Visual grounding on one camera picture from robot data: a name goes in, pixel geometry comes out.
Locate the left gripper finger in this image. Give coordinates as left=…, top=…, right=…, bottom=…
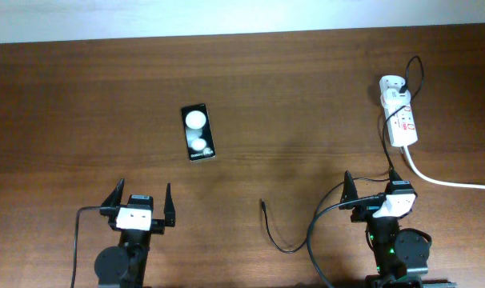
left=101, top=178, right=125, bottom=209
left=163, top=183, right=176, bottom=227

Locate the black smartphone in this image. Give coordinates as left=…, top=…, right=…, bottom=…
left=180, top=103, right=216, bottom=162

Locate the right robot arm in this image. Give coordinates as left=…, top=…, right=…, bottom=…
left=340, top=170, right=432, bottom=288

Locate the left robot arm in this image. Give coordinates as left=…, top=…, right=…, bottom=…
left=94, top=178, right=176, bottom=288

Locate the white USB charger plug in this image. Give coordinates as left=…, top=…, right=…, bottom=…
left=380, top=88, right=411, bottom=109

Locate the white power strip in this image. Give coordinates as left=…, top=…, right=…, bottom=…
left=379, top=75, right=418, bottom=147

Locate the white power strip cord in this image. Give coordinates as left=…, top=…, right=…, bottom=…
left=400, top=145, right=485, bottom=192

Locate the black charging cable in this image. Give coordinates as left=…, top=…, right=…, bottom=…
left=259, top=55, right=425, bottom=254

